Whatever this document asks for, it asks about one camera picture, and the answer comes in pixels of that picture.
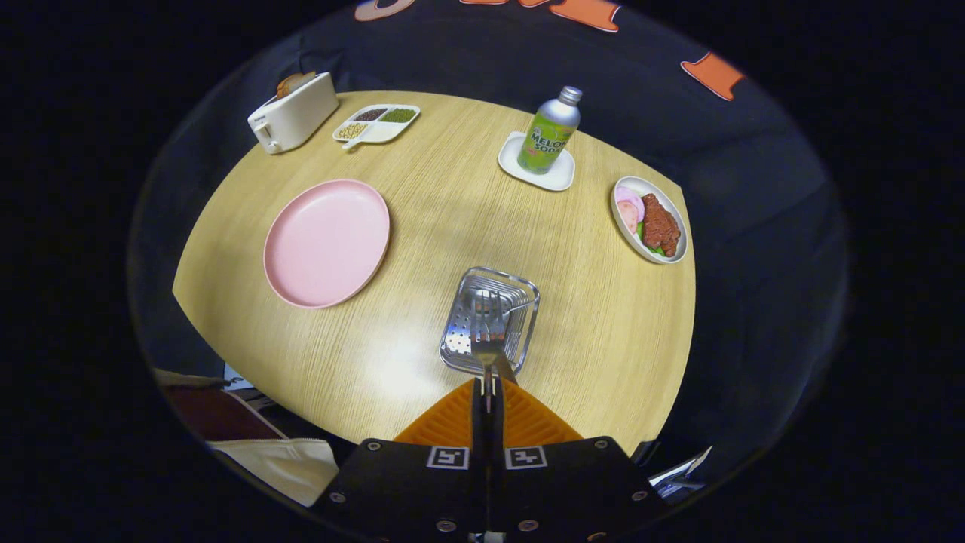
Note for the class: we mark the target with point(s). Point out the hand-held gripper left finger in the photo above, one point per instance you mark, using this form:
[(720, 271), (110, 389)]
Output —
[(478, 452)]

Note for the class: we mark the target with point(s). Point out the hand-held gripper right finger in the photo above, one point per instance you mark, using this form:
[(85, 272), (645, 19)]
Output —
[(497, 452)]

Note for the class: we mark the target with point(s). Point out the cream cloth bag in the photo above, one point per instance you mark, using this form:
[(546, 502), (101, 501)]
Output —
[(286, 467)]

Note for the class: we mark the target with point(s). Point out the white oval dish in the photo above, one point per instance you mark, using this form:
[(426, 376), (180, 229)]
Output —
[(624, 237)]

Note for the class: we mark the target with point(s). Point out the green lettuce leaf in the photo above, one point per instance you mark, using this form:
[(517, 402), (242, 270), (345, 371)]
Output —
[(653, 247)]

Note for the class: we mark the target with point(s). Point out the pink round plate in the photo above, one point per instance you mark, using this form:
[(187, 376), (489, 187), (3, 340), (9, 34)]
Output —
[(324, 241)]

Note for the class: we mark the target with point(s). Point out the dark red bag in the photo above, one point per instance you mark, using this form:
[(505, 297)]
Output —
[(219, 415)]

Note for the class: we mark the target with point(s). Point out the pink ham slices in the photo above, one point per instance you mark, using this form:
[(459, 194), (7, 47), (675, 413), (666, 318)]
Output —
[(629, 207)]

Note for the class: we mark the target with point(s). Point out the red-brown meat piece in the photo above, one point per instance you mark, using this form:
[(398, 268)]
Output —
[(661, 222)]

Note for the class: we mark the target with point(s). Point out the white square coaster plate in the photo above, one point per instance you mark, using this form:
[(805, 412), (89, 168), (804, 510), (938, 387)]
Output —
[(513, 162)]

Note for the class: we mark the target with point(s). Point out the green label soda bottle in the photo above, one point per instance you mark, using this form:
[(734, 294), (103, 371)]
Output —
[(549, 139)]

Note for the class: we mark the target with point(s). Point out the white divided snack dish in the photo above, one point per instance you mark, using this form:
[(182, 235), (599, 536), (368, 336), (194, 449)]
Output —
[(390, 134)]

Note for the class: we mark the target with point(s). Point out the yellow beans heap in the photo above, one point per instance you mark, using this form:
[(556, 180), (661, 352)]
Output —
[(352, 131)]

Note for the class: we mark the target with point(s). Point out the green beans heap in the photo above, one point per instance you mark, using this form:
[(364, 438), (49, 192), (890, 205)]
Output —
[(399, 115)]

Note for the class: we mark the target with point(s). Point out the dark beans heap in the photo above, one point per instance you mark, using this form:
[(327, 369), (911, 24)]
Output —
[(370, 115)]

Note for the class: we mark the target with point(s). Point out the cream white toaster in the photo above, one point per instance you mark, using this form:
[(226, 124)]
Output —
[(298, 117)]

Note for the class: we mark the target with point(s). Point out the toasted bread slices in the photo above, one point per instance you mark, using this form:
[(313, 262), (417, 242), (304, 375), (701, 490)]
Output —
[(294, 81)]

